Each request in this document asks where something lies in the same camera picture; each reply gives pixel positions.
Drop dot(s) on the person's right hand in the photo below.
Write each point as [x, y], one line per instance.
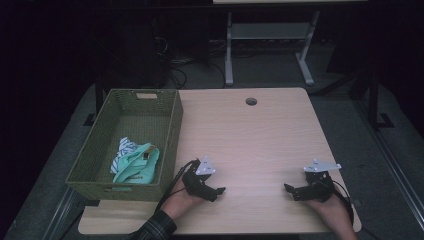
[335, 216]

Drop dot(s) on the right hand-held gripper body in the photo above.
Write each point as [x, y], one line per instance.
[320, 188]

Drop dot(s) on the metal floor rail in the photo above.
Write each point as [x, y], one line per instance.
[396, 166]
[61, 213]

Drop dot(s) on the person's left hand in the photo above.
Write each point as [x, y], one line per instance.
[181, 203]

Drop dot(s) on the black metal stand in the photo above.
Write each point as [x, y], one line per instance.
[374, 106]

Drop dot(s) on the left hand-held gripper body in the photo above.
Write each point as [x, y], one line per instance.
[196, 183]

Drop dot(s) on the grey tape piece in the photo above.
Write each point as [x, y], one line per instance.
[358, 203]

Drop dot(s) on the mint green garment striped trim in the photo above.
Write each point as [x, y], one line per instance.
[140, 168]

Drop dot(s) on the white metal rack frame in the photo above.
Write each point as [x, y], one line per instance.
[268, 31]

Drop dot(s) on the green woven basket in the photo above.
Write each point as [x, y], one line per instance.
[140, 123]

